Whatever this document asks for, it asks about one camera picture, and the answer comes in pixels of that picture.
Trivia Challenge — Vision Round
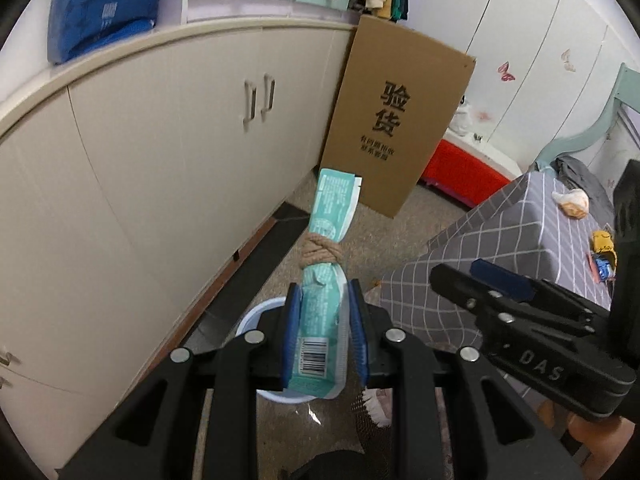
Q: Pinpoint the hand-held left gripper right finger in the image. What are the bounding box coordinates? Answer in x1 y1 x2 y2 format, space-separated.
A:
347 279 586 480

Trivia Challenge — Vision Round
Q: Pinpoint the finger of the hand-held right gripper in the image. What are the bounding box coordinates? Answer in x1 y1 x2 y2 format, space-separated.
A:
429 263 596 341
470 258 612 323

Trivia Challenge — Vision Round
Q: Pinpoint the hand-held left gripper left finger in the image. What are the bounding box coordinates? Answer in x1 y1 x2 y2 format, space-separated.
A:
57 282 306 480

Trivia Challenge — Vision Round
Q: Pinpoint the teal snack wrapper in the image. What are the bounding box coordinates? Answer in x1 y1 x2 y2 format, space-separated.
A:
285 167 363 401

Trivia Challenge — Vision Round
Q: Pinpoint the light blue trash bin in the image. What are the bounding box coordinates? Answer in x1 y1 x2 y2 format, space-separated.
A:
235 297 326 406

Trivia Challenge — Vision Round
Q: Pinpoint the brown twine knot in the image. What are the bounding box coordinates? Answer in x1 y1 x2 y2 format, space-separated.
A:
299 232 344 268

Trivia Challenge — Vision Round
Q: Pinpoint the blue and orange snack wrapper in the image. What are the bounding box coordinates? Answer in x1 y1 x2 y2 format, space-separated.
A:
589 254 616 282

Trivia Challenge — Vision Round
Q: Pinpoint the person's right hand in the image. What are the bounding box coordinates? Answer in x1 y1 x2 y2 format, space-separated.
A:
565 407 637 466

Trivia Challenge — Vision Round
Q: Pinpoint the grey checked cloth table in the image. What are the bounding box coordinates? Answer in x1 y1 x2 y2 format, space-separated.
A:
380 170 617 356

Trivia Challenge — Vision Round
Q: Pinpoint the black mesh shoe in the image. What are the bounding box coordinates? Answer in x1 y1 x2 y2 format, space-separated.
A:
350 385 396 456

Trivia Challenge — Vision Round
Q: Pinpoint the crumpled white tissue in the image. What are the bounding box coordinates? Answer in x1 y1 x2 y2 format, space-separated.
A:
551 189 590 220

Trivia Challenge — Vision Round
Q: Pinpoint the yellow packet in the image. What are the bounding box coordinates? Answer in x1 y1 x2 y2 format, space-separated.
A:
591 230 618 268

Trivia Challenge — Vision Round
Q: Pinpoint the red storage box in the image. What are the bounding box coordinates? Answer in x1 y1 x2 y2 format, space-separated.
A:
419 137 523 209

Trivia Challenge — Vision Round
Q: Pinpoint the grey garment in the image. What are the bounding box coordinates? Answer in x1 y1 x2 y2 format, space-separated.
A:
555 155 616 221

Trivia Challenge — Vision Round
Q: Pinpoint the white plastic bag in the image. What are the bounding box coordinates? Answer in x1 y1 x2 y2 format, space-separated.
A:
450 97 476 136

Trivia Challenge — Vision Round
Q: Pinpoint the brown cardboard box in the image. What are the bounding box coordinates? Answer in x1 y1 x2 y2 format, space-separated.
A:
319 14 477 219

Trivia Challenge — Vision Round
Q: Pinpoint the teal bed headboard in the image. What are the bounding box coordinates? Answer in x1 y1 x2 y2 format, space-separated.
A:
535 62 640 171

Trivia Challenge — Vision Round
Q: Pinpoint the beige cabinet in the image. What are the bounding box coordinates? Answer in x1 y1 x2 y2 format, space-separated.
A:
0 2 361 478

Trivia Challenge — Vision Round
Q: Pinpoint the white wardrobe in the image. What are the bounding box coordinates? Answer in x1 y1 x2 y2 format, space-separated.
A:
405 0 640 176

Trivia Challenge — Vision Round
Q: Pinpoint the blue plastic package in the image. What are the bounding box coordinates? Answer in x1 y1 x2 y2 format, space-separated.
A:
47 0 166 66

